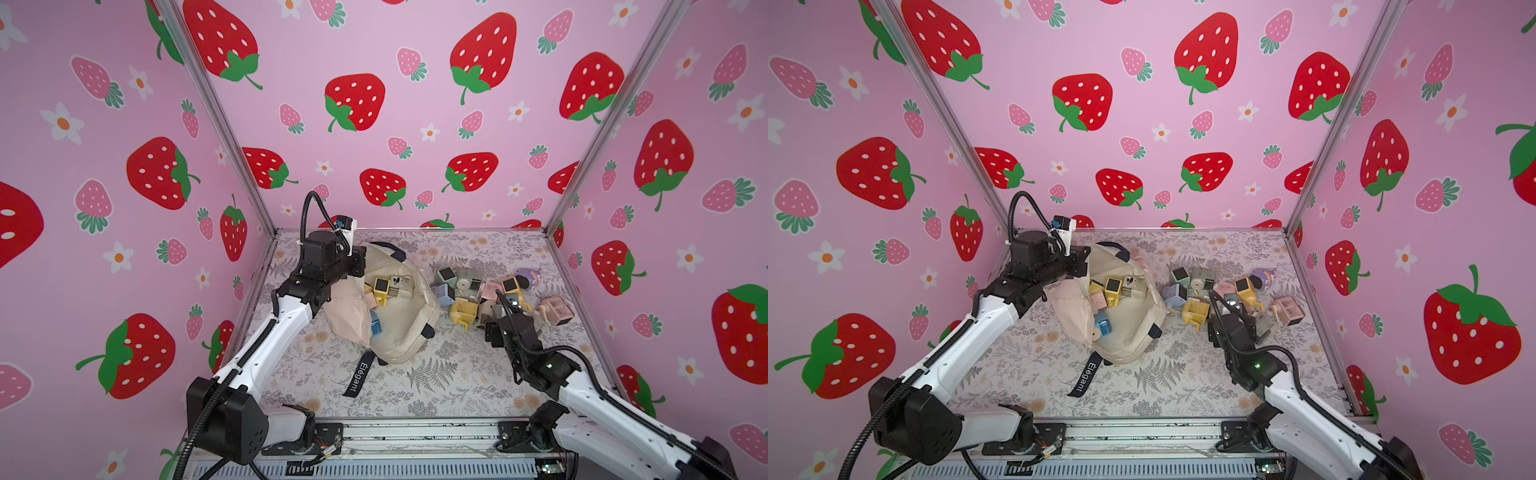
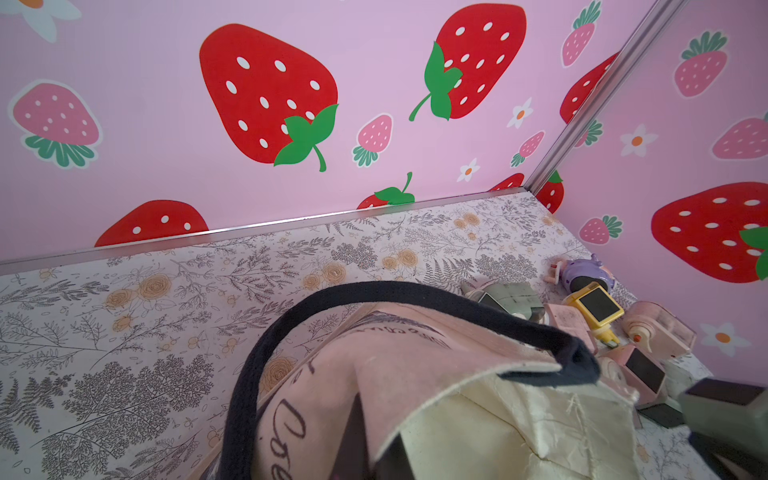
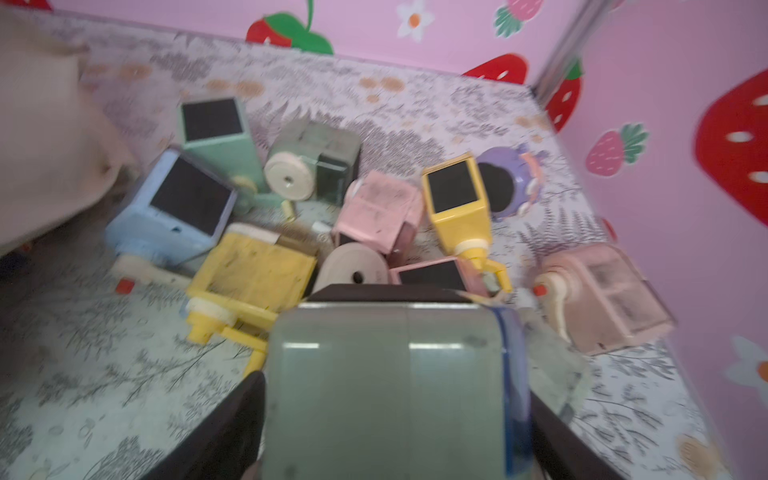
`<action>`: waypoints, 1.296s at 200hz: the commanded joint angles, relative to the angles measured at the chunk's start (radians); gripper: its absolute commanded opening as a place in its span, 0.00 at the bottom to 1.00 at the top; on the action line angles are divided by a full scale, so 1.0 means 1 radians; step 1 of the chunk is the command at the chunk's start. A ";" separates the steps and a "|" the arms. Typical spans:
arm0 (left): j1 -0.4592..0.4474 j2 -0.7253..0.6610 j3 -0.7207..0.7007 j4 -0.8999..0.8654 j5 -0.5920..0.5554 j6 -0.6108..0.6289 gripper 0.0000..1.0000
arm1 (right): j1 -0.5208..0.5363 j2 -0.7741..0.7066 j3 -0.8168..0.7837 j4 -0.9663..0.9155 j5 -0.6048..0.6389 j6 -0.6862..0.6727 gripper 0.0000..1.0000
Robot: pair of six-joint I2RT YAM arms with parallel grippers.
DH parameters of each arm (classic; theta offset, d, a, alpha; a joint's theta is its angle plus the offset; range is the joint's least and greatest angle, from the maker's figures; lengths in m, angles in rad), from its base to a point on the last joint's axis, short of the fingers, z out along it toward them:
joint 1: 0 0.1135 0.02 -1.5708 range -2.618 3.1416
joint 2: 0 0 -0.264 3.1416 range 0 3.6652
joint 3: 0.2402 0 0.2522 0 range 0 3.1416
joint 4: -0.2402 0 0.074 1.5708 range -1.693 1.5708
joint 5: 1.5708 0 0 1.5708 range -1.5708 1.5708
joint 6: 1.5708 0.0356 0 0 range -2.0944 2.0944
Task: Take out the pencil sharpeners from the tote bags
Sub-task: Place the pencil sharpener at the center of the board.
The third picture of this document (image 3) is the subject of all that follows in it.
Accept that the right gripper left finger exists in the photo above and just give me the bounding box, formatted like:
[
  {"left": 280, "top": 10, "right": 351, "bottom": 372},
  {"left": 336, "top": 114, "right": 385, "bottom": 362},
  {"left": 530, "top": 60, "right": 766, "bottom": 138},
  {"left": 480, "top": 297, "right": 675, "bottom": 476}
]
[{"left": 144, "top": 371, "right": 266, "bottom": 479}]

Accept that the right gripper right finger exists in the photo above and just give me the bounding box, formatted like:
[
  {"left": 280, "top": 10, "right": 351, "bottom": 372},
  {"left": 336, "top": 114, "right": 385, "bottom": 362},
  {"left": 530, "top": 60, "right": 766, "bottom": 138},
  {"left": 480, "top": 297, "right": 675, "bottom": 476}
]
[{"left": 531, "top": 393, "right": 623, "bottom": 480}]

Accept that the pale green pencil sharpener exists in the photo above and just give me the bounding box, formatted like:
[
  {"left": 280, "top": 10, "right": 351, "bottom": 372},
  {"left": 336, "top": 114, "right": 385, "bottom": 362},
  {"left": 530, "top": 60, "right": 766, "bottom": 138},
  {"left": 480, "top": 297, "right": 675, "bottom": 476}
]
[{"left": 517, "top": 307, "right": 593, "bottom": 424}]

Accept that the grey green blue sharpener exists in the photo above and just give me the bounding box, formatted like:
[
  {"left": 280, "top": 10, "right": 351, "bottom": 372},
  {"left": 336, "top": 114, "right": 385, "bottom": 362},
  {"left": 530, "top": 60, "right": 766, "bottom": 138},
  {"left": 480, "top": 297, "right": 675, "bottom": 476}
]
[{"left": 261, "top": 285, "right": 533, "bottom": 479}]

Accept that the pink pencil sharpener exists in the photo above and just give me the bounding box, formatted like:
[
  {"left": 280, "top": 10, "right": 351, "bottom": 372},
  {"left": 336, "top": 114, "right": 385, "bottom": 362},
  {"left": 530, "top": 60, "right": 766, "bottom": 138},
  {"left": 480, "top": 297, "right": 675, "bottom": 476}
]
[
  {"left": 331, "top": 171, "right": 425, "bottom": 267},
  {"left": 533, "top": 242, "right": 677, "bottom": 356},
  {"left": 389, "top": 257, "right": 489, "bottom": 298}
]

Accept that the tan pencil sharpener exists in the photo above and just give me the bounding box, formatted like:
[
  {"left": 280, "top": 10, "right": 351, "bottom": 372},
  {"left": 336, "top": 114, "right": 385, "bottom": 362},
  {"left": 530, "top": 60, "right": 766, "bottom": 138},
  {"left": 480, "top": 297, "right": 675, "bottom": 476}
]
[{"left": 312, "top": 242, "right": 389, "bottom": 293}]

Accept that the blue grey pencil sharpener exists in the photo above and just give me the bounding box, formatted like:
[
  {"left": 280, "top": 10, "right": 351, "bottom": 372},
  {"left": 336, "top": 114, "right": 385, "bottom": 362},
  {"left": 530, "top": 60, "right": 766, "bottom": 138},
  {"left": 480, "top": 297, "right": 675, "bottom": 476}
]
[{"left": 105, "top": 147, "right": 237, "bottom": 266}]

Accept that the yellow pencil sharpener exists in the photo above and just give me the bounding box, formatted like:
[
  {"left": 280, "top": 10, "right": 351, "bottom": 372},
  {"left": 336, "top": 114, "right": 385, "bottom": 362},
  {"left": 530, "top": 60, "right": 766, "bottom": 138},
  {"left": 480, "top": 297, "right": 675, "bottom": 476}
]
[
  {"left": 186, "top": 223, "right": 318, "bottom": 375},
  {"left": 421, "top": 153, "right": 513, "bottom": 293}
]

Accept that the purple pencil sharpener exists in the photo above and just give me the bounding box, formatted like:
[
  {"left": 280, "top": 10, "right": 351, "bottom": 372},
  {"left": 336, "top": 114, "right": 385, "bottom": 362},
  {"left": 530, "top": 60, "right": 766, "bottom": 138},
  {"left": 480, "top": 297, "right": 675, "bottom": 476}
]
[{"left": 477, "top": 144, "right": 545, "bottom": 222}]

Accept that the grey green pencil sharpener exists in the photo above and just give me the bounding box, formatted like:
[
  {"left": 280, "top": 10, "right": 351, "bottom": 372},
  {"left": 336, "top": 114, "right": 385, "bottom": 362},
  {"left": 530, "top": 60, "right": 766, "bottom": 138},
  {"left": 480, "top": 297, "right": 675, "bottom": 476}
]
[{"left": 264, "top": 118, "right": 362, "bottom": 206}]

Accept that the mint green pencil sharpener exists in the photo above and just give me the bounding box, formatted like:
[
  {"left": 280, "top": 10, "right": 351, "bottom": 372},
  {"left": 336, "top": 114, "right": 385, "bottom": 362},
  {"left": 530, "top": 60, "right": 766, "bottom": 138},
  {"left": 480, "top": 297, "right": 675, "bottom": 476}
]
[{"left": 178, "top": 97, "right": 270, "bottom": 215}]

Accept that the cream canvas tote bag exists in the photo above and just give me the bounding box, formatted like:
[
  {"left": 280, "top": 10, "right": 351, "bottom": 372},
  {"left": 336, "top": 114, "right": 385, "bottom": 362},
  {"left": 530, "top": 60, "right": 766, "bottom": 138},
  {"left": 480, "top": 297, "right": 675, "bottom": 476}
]
[{"left": 1, "top": 7, "right": 140, "bottom": 254}]

